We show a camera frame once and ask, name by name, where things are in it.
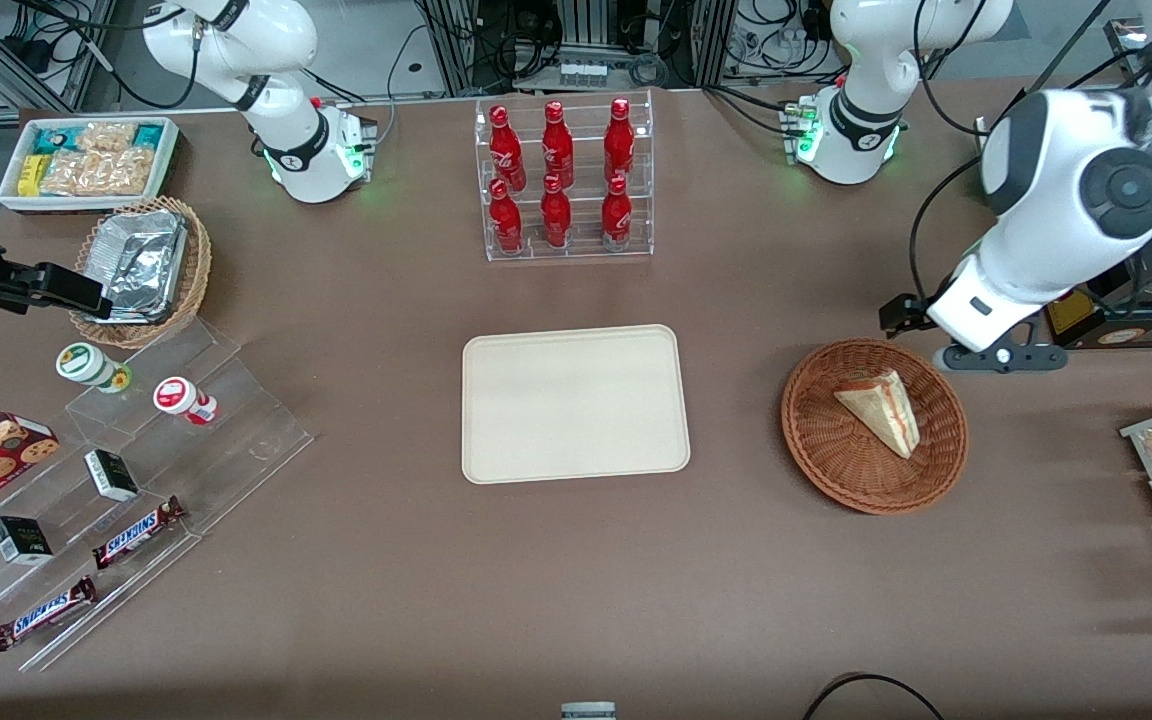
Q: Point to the grey power strip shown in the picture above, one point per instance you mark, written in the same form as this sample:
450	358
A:
583	74

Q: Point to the red lid yoghurt cup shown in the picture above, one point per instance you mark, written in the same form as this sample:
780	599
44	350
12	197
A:
176	395

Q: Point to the Snickers chocolate bar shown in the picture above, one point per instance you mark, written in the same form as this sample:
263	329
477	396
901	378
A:
44	613
136	533

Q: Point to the small grey device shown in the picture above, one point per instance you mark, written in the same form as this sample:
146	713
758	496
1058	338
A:
588	712

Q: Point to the clear rice cracker bag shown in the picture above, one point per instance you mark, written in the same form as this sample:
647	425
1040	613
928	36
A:
106	137
96	172

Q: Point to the aluminium equipment rack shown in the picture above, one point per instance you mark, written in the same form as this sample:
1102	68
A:
586	30

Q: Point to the red cola bottle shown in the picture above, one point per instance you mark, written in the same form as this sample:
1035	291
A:
555	215
506	145
616	215
557	145
619	140
506	220

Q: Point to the oval tan wicker basket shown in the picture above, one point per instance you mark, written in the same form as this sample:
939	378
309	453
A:
198	270

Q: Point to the clear acrylic stepped shelf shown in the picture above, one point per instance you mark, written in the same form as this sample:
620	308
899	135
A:
236	440

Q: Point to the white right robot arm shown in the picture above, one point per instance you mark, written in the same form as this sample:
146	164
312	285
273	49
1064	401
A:
286	45

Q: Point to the cream plastic tray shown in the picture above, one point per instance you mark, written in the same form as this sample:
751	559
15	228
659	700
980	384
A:
576	405

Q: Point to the clear acrylic bottle rack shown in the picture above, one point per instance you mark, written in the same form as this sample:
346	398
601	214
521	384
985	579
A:
581	175

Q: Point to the green lid yoghurt cup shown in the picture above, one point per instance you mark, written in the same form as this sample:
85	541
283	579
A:
81	362

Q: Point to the small black box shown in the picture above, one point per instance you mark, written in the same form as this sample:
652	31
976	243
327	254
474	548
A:
21	540
111	475

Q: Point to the aluminium foil tray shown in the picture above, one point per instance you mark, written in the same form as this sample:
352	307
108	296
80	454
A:
141	260

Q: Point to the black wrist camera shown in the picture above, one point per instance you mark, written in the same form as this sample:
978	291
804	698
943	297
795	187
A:
901	315

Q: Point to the triangular sandwich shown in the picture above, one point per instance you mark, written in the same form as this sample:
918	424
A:
886	410

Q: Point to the white plastic snack bin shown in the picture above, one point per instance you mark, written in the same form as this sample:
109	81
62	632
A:
171	165

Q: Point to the teal snack pack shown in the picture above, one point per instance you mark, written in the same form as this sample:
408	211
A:
149	135
54	140

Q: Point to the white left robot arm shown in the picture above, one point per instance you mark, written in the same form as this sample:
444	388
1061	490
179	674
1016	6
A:
1066	200

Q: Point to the round brown wicker basket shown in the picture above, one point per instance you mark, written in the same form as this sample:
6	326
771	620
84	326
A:
866	480

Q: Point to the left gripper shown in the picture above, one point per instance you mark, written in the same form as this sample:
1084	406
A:
902	315

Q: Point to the yellow snack pack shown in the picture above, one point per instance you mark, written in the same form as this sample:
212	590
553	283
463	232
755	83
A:
31	175

